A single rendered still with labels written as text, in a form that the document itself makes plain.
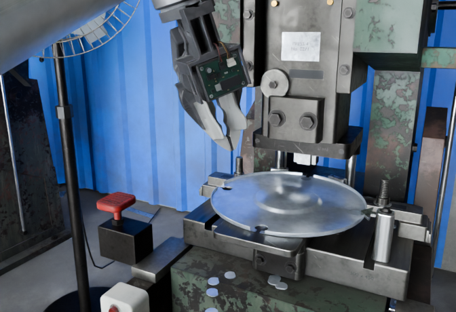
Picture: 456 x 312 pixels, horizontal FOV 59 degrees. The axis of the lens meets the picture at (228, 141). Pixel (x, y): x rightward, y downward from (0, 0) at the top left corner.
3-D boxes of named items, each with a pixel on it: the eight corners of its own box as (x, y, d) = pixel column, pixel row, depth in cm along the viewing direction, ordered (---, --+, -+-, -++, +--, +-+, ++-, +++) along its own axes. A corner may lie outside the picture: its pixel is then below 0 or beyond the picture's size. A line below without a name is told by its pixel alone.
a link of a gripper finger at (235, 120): (244, 159, 55) (224, 96, 52) (229, 147, 61) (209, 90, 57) (264, 149, 56) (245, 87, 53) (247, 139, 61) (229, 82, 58)
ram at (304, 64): (330, 150, 71) (343, -31, 63) (251, 140, 78) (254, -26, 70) (349, 129, 86) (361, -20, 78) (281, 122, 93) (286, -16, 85)
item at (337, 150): (347, 173, 76) (350, 144, 75) (250, 158, 85) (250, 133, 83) (362, 150, 90) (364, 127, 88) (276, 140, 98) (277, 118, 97)
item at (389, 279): (405, 302, 69) (410, 272, 68) (182, 243, 89) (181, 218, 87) (414, 228, 95) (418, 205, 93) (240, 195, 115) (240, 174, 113)
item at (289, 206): (349, 255, 59) (349, 249, 58) (180, 215, 71) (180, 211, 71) (376, 188, 84) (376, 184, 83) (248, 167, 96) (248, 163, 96)
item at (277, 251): (290, 327, 63) (294, 249, 59) (211, 300, 69) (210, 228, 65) (328, 251, 84) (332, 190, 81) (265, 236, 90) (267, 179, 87)
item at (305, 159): (314, 166, 84) (315, 148, 83) (292, 163, 86) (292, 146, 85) (318, 161, 87) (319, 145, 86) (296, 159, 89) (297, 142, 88)
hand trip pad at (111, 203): (119, 242, 81) (116, 207, 79) (96, 235, 84) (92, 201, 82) (140, 227, 87) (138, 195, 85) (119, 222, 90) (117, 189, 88)
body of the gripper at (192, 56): (201, 110, 50) (165, 12, 45) (183, 100, 57) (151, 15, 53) (255, 87, 51) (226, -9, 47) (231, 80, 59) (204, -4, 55)
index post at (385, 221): (388, 264, 70) (394, 213, 67) (370, 260, 71) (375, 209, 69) (390, 256, 72) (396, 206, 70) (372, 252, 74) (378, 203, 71)
